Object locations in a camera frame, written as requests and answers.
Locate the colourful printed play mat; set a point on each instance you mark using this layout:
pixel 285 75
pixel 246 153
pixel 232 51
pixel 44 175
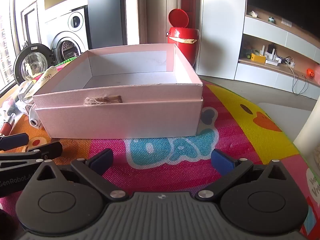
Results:
pixel 237 142

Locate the white shelf unit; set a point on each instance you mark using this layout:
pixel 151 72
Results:
pixel 262 75

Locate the grey sliding door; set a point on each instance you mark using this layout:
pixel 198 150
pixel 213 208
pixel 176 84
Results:
pixel 106 12

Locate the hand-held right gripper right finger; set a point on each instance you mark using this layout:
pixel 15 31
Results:
pixel 222 163

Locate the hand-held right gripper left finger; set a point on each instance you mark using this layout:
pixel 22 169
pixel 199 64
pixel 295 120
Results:
pixel 102 158

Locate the glass window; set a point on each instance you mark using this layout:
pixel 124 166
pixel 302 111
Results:
pixel 7 42

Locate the pink cardboard box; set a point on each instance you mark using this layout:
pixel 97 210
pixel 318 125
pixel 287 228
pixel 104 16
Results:
pixel 120 117

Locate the floral printed tube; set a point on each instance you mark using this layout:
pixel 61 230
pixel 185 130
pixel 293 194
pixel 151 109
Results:
pixel 47 76

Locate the green toy truck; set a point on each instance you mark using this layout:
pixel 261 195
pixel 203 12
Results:
pixel 248 53

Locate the round washing machine door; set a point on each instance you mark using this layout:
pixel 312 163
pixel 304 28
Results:
pixel 32 63

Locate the yellow box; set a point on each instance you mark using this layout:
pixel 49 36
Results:
pixel 258 58

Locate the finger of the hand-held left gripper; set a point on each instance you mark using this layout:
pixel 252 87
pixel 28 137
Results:
pixel 47 148
pixel 15 140

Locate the white router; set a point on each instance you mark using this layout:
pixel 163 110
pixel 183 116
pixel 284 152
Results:
pixel 271 59

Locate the dark red and black item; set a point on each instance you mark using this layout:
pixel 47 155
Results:
pixel 7 105

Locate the orange pumpkin toy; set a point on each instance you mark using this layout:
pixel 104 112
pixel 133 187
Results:
pixel 310 73

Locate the red lipstick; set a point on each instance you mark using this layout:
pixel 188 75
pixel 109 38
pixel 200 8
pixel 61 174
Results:
pixel 6 126

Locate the red trash bin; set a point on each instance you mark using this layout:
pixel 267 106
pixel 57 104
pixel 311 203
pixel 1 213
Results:
pixel 183 50

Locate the silver washing machine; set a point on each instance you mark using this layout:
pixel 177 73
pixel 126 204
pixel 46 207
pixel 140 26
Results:
pixel 75 38

